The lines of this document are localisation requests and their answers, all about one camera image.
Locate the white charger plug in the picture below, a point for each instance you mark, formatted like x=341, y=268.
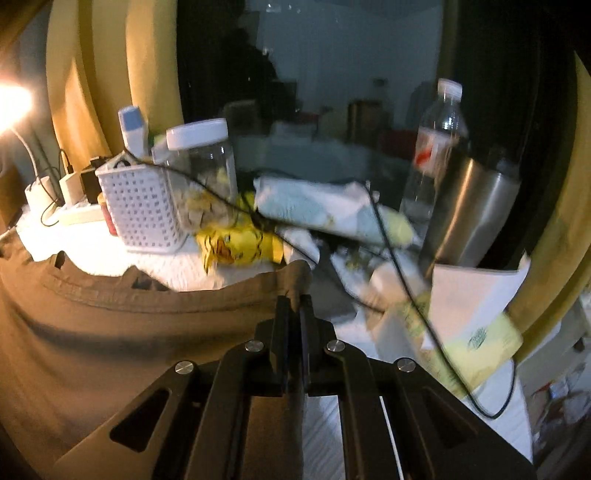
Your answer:
x=70, y=189

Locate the blue and white cloth pack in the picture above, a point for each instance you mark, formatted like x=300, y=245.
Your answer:
x=318, y=207

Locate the dark smartphone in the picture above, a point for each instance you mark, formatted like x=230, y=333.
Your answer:
x=341, y=309

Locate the brown t-shirt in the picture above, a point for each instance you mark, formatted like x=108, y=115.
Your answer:
x=115, y=323

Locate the spray bottle with grey-blue cap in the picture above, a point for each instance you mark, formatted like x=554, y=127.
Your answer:
x=134, y=129

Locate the white desk lamp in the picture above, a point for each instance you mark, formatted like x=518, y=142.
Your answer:
x=39, y=196

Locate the clear plastic water bottle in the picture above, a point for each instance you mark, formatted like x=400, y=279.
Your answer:
x=436, y=147

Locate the yellow-green tissue pack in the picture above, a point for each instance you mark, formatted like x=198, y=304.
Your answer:
x=480, y=332

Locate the yellow snack packet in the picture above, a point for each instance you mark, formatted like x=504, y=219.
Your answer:
x=235, y=247

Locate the black charger plug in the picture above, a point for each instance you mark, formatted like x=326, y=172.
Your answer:
x=91, y=182

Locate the clear jar with white lid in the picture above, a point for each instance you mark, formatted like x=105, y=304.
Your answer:
x=203, y=175

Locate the red can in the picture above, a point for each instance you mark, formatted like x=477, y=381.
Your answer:
x=108, y=217

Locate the wide yellow curtain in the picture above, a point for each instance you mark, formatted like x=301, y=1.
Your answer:
x=115, y=69

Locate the white perforated basket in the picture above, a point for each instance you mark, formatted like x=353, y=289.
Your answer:
x=138, y=207

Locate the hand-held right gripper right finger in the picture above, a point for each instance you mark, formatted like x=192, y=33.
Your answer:
x=304, y=350

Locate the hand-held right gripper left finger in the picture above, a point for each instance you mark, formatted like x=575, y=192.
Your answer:
x=286, y=350

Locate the stainless steel thermos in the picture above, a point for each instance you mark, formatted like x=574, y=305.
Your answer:
x=471, y=207

